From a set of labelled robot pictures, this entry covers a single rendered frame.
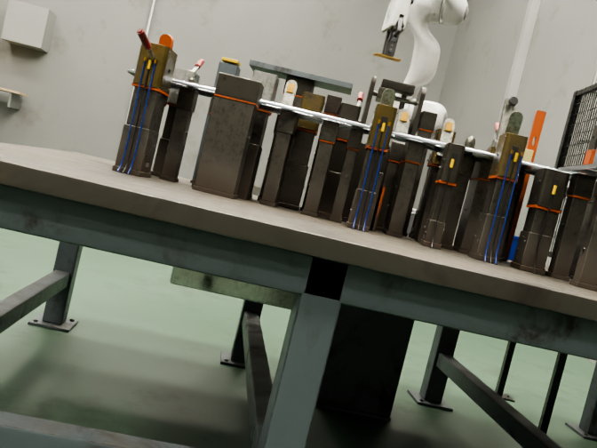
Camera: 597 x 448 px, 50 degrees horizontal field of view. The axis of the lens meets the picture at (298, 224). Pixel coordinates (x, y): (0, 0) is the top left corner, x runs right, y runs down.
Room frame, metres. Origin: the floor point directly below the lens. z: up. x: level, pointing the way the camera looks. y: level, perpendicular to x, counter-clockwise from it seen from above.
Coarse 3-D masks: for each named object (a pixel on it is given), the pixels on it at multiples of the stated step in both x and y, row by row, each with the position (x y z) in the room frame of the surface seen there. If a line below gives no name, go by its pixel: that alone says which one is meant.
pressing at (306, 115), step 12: (132, 72) 1.97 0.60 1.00; (180, 84) 2.00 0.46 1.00; (192, 84) 1.89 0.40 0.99; (264, 108) 2.07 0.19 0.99; (276, 108) 2.04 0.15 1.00; (288, 108) 1.88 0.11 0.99; (300, 108) 1.89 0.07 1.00; (312, 120) 2.06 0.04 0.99; (336, 120) 1.88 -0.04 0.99; (348, 120) 1.89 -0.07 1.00; (396, 132) 1.87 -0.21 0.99; (432, 144) 1.98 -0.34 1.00; (444, 144) 1.84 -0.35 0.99; (480, 156) 2.00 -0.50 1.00; (492, 156) 1.83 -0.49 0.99; (528, 168) 1.99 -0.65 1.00; (540, 168) 1.83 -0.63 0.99; (552, 168) 1.83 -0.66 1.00
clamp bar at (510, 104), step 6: (504, 102) 2.12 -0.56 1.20; (510, 102) 2.08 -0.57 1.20; (516, 102) 2.07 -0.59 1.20; (504, 108) 2.10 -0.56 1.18; (510, 108) 2.11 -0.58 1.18; (504, 114) 2.10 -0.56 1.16; (504, 120) 2.09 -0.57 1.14; (498, 126) 2.11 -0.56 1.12; (504, 126) 2.10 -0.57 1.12; (498, 132) 2.09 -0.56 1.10
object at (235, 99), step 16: (224, 80) 1.77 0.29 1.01; (240, 80) 1.77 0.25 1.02; (224, 96) 1.77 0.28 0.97; (240, 96) 1.77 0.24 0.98; (256, 96) 1.77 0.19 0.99; (224, 112) 1.77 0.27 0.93; (240, 112) 1.77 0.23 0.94; (256, 112) 1.84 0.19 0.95; (208, 128) 1.77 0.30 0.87; (224, 128) 1.77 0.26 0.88; (240, 128) 1.77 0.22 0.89; (208, 144) 1.77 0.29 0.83; (224, 144) 1.77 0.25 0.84; (240, 144) 1.77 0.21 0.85; (208, 160) 1.77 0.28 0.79; (224, 160) 1.77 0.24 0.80; (240, 160) 1.77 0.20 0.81; (208, 176) 1.77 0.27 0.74; (224, 176) 1.77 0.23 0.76; (240, 176) 1.82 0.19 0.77; (208, 192) 1.77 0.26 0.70; (224, 192) 1.77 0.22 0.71
